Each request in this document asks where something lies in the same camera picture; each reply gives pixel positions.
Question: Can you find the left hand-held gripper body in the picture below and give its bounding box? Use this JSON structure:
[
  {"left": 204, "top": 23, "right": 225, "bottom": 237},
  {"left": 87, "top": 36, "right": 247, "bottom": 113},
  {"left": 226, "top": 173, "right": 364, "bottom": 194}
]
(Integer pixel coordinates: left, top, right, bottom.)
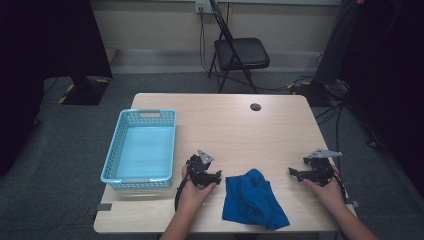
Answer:
[{"left": 185, "top": 149, "right": 218, "bottom": 190}]

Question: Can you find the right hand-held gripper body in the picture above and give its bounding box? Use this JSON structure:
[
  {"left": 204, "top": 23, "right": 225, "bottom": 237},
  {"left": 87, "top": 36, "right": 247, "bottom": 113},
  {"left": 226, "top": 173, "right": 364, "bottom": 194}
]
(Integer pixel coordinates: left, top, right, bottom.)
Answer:
[{"left": 303, "top": 148, "right": 343, "bottom": 187}]

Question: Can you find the blue T-shirt with white print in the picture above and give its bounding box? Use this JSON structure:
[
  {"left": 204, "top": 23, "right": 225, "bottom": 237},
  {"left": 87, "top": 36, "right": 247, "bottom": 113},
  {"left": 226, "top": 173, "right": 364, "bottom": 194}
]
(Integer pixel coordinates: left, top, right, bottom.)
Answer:
[{"left": 222, "top": 168, "right": 291, "bottom": 231}]

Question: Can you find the person's right hand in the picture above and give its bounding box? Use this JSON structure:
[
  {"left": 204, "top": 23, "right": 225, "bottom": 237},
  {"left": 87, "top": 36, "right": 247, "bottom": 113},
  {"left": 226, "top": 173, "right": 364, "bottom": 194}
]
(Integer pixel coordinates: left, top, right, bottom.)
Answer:
[{"left": 303, "top": 165, "right": 348, "bottom": 210}]

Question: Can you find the person's left hand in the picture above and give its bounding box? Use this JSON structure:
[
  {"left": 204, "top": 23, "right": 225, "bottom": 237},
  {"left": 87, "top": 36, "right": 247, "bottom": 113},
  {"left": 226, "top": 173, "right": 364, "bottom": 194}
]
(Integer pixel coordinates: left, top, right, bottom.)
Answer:
[{"left": 178, "top": 164, "right": 218, "bottom": 213}]

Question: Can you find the light blue plastic basket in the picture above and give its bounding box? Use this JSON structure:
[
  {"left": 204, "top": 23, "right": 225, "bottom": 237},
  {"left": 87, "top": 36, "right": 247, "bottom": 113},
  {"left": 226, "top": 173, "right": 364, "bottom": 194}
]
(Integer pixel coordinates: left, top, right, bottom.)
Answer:
[{"left": 100, "top": 108, "right": 178, "bottom": 191}]

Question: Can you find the black curtain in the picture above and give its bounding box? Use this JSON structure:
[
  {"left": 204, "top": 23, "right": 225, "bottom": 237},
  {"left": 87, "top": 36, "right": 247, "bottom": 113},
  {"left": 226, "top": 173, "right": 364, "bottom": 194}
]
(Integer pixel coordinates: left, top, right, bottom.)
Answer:
[
  {"left": 339, "top": 0, "right": 424, "bottom": 198},
  {"left": 0, "top": 0, "right": 113, "bottom": 177}
]

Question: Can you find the black folding chair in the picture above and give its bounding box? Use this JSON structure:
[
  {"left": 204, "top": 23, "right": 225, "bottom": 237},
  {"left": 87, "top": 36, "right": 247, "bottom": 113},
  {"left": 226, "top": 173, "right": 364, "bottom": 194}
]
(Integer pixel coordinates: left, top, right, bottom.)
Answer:
[{"left": 207, "top": 0, "right": 271, "bottom": 95}]

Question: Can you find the dark metal stand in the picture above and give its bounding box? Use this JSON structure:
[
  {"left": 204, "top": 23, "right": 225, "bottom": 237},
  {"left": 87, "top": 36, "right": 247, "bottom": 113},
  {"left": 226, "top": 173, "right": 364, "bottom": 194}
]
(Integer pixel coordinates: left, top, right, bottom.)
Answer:
[{"left": 313, "top": 0, "right": 362, "bottom": 88}]

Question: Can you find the black yellow striped stand base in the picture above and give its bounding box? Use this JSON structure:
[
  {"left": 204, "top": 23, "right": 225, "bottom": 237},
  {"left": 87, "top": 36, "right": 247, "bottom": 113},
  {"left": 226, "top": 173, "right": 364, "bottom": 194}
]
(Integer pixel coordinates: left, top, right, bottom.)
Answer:
[{"left": 57, "top": 75, "right": 111, "bottom": 107}]

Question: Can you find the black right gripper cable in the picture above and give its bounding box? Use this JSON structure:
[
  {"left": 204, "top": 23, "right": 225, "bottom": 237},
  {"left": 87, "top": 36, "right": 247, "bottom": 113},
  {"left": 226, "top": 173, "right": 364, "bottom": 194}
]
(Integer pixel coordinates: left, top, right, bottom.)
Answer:
[{"left": 333, "top": 165, "right": 348, "bottom": 201}]

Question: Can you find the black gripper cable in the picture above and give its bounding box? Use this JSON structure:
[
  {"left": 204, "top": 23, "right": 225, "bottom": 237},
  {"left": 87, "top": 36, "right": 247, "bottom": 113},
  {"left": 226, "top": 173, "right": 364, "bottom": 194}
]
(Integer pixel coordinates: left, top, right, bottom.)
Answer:
[
  {"left": 333, "top": 165, "right": 348, "bottom": 201},
  {"left": 174, "top": 178, "right": 192, "bottom": 213}
]

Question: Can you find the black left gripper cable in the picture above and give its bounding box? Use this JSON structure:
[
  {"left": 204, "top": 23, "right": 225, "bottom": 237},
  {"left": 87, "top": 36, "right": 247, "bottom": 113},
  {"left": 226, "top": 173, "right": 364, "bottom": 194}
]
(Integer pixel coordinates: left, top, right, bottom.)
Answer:
[{"left": 174, "top": 178, "right": 192, "bottom": 213}]

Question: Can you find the black floor cable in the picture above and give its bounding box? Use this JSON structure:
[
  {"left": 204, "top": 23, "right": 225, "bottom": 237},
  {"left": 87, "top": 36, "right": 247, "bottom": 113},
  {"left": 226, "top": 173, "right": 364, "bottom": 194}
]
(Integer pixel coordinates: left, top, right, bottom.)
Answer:
[{"left": 313, "top": 99, "right": 386, "bottom": 149}]

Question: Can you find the black wall outlet cable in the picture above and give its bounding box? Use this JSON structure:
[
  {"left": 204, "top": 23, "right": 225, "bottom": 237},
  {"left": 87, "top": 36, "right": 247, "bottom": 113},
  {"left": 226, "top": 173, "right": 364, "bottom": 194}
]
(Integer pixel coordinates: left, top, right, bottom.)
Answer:
[{"left": 198, "top": 11, "right": 219, "bottom": 76}]

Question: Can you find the white wall outlet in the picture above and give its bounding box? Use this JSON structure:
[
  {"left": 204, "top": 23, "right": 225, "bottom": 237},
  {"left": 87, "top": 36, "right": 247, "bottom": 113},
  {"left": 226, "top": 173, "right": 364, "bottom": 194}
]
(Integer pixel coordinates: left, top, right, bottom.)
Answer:
[{"left": 195, "top": 0, "right": 210, "bottom": 15}]

